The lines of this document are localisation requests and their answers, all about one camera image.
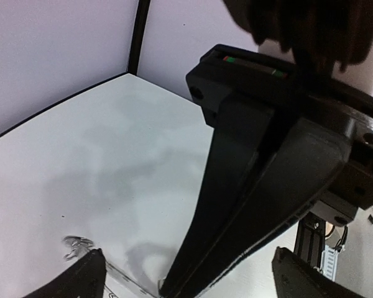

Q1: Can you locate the metal ring plate with keyrings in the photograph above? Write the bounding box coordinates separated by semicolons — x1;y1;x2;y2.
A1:
62;235;159;297

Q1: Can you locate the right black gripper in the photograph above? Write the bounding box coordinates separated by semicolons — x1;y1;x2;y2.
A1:
167;45;373;297

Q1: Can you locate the black front frame rail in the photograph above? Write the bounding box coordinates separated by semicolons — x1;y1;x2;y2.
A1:
293;212;326;270

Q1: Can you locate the right black frame post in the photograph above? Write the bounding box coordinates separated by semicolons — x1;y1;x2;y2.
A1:
127;0;151;75

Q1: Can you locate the white slotted cable duct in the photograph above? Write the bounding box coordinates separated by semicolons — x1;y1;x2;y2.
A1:
320;245;339;281

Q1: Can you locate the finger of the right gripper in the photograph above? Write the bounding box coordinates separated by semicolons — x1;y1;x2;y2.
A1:
159;93;274;295

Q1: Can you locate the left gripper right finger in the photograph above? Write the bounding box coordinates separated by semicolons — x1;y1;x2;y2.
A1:
272;247;360;298

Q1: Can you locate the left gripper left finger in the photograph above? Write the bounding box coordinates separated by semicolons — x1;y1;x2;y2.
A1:
25;248;107;298

